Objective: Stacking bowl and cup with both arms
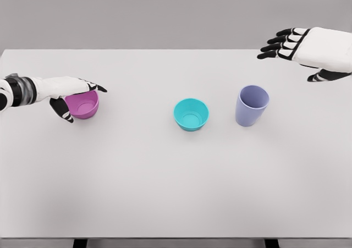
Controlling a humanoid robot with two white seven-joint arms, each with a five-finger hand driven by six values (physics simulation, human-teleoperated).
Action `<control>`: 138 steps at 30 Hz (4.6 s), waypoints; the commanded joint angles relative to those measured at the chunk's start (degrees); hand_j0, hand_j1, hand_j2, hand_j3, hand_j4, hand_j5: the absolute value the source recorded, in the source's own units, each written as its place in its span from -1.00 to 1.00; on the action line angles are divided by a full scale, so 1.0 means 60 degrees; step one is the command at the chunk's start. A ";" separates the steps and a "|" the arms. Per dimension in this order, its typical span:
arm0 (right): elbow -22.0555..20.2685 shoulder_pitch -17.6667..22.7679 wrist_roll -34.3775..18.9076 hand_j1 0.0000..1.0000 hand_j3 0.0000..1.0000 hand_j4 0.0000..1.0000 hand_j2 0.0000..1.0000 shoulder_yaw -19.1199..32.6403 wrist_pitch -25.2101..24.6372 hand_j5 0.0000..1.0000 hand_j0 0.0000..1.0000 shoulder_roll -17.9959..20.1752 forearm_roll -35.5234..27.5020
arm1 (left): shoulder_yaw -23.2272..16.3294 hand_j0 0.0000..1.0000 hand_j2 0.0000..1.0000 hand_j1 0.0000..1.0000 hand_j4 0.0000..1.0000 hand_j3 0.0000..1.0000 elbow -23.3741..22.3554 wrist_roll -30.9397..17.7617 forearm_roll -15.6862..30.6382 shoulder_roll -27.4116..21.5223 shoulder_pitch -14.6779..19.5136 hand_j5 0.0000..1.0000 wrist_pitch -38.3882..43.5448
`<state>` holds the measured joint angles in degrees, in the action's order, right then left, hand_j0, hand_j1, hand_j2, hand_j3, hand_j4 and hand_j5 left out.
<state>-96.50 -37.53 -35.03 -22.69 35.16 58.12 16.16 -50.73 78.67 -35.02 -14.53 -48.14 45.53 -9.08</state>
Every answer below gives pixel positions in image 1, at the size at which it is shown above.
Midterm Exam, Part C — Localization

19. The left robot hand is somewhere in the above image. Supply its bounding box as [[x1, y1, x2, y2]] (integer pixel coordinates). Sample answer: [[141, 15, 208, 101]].
[[43, 76, 108, 124]]

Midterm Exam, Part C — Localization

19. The teal bowl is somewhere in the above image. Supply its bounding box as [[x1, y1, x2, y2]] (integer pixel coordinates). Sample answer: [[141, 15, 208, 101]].
[[173, 98, 210, 132]]

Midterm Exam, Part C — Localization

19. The lavender cup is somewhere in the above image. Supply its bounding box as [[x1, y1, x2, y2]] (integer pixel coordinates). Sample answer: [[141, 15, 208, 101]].
[[235, 85, 270, 128]]

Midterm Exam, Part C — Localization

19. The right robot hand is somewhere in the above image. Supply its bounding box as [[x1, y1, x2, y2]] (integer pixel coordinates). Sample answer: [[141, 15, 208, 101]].
[[257, 26, 352, 82]]

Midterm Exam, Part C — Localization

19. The purple bowl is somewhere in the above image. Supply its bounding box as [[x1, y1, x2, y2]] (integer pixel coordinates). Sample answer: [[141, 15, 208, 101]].
[[63, 90, 100, 120]]

